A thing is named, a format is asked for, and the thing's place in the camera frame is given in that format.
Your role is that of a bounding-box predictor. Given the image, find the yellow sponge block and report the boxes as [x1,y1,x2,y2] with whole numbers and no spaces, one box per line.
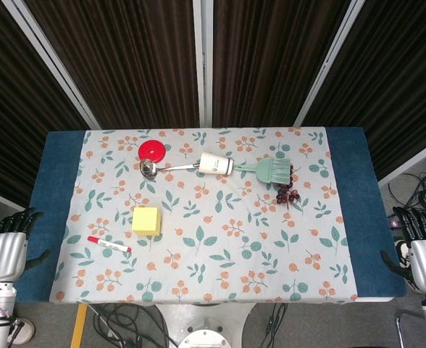
[131,206,162,237]

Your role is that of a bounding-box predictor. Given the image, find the floral tablecloth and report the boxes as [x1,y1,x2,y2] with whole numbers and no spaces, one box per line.
[49,126,359,304]

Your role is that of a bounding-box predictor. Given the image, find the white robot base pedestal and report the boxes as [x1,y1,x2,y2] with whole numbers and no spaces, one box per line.
[154,302,257,348]

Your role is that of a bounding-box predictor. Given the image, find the dark red grape bunch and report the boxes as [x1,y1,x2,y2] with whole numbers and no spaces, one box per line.
[275,165,303,209]

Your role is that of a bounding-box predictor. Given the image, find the steel ladle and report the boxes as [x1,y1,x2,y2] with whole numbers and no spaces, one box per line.
[139,157,201,179]

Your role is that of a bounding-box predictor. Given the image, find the red capped white marker pen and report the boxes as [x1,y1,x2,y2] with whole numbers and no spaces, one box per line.
[87,235,132,254]

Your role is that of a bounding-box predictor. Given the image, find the red round disc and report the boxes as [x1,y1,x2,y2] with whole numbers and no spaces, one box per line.
[138,141,167,162]

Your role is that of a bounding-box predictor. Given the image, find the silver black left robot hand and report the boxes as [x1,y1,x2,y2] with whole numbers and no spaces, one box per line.
[0,207,51,283]

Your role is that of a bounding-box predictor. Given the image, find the blue felt table mat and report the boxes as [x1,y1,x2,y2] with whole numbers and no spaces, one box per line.
[14,126,408,304]

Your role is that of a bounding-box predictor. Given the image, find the black power strip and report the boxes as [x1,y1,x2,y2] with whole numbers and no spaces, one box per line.
[388,213,426,230]

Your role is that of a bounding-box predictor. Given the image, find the green pastry brush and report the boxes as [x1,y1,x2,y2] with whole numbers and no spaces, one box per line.
[232,157,293,185]

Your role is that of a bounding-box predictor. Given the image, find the black floor cable bundle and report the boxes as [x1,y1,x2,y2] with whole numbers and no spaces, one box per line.
[78,302,185,348]

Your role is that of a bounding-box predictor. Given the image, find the white paper cup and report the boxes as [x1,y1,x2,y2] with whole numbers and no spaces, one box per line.
[198,152,235,177]

